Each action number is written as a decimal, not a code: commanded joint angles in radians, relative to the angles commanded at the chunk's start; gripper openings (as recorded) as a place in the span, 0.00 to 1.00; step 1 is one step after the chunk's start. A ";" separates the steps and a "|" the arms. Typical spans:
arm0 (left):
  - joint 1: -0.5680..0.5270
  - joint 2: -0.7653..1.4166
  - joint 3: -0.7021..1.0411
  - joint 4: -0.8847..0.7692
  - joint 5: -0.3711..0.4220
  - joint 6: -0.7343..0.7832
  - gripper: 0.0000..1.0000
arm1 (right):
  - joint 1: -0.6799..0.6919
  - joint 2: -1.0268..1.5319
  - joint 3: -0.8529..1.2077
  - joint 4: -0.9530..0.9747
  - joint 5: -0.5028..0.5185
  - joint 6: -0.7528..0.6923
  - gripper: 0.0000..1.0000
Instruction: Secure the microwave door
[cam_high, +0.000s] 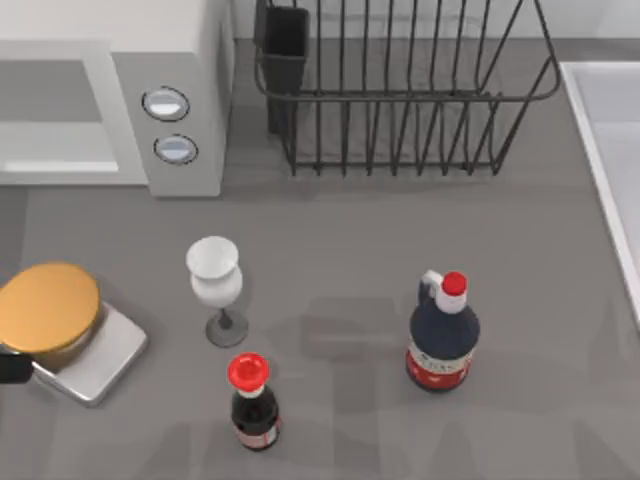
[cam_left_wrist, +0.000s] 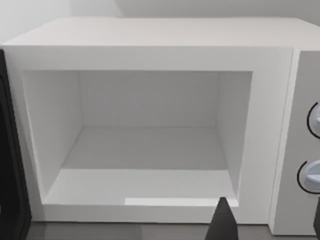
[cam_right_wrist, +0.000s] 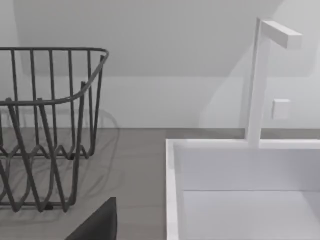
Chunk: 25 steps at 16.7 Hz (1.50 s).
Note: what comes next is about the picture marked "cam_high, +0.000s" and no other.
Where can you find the white goblet with grey foot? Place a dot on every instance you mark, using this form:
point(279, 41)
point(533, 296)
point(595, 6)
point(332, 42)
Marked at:
point(216, 285)

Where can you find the large dark bottle red cap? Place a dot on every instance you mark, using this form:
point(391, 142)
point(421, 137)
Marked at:
point(442, 335)

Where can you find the pale microwave oven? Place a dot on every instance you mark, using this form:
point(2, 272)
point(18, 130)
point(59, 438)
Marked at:
point(167, 165)

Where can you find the round microwave knob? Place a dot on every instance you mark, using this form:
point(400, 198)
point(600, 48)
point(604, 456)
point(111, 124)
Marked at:
point(175, 148)
point(165, 102)

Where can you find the small dark bottle red cap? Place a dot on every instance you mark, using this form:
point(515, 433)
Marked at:
point(254, 410)

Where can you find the black cutlery holder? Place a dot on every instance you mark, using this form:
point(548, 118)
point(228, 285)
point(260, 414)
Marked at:
point(282, 50)

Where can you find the silver square scale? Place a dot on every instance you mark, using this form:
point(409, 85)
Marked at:
point(107, 350)

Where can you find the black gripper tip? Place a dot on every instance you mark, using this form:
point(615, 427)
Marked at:
point(14, 368)

